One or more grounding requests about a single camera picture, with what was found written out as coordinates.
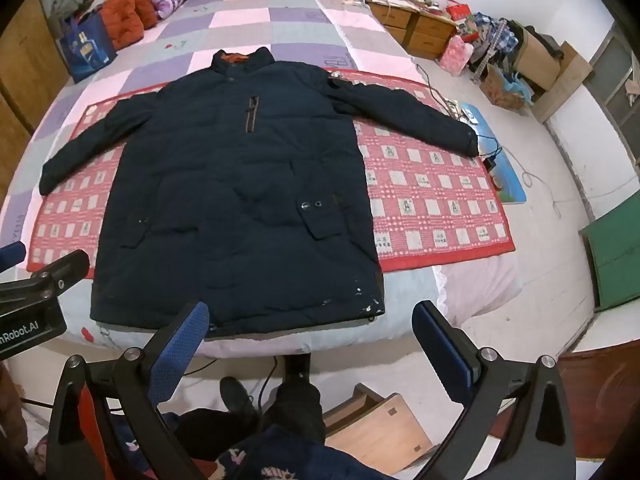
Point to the person's dark patterned sweater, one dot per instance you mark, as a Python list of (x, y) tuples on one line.
[(300, 462)]

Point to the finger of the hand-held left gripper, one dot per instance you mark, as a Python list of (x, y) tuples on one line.
[(60, 272), (12, 255)]

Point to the blue tote bag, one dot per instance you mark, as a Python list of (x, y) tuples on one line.
[(85, 52)]

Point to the bed with checkered sheet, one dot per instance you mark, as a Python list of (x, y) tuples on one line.
[(280, 25)]

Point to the blue plaid clothing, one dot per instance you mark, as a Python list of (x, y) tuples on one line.
[(495, 35)]

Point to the window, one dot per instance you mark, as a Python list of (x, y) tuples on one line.
[(617, 85)]

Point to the pink plastic bag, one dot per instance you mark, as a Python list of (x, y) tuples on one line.
[(455, 55)]

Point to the wooden stool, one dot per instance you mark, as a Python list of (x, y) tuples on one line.
[(385, 425)]

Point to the black power adapter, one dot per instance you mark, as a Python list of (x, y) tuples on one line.
[(490, 165)]

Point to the person's black trouser legs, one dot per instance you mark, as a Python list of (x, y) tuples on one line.
[(297, 410)]

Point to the blue floor mat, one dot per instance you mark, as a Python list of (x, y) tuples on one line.
[(507, 180)]

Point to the wooden nightstand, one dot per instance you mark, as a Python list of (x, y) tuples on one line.
[(425, 32)]

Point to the small cardboard box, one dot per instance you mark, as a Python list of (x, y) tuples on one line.
[(497, 87)]

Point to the dark navy padded jacket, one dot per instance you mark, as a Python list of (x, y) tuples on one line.
[(240, 185)]

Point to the green board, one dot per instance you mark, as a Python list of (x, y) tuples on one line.
[(615, 255)]

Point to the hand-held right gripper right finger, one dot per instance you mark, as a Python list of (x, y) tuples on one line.
[(442, 355)]

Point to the wooden wardrobe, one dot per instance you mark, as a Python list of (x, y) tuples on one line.
[(25, 70)]

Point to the red gift box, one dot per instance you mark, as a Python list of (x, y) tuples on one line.
[(457, 11)]

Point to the orange padded jacket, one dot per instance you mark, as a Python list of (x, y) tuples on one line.
[(127, 15)]

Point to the black bed leg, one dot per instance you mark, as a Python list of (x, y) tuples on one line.
[(297, 367)]

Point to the red checkered mat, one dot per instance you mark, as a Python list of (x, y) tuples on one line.
[(425, 200)]

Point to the large cardboard box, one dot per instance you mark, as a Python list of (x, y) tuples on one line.
[(537, 57)]

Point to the person's black shoe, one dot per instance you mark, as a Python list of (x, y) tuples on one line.
[(239, 395)]

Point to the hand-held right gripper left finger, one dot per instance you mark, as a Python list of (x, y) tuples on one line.
[(177, 355)]

